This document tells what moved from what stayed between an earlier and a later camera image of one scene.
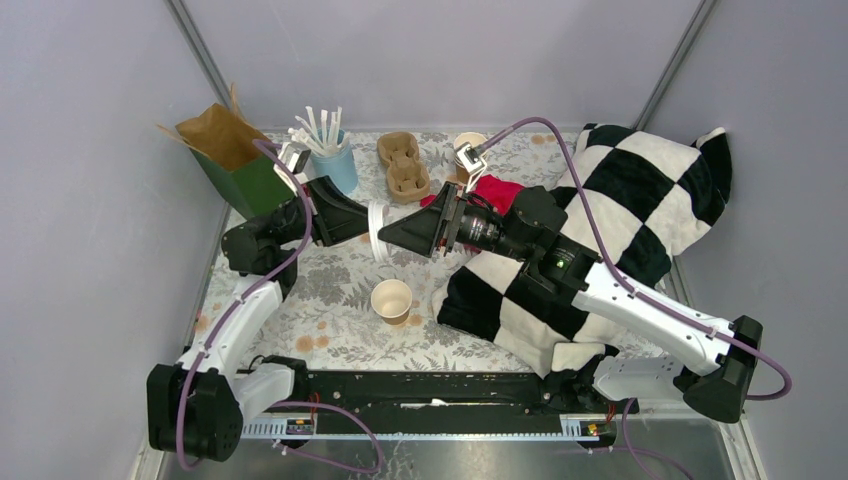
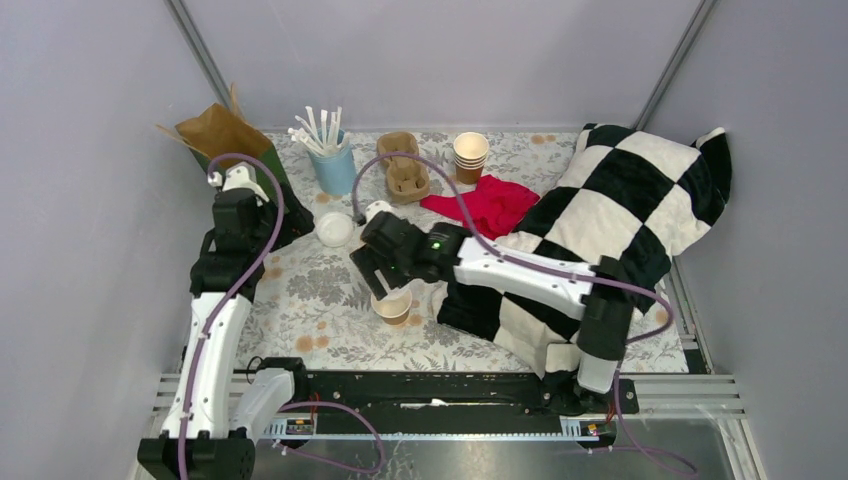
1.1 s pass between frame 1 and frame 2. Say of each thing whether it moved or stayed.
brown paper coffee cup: stayed
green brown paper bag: stayed
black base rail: stayed
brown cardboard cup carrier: stayed
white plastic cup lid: moved
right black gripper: moved
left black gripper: moved
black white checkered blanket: stayed
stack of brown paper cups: stayed
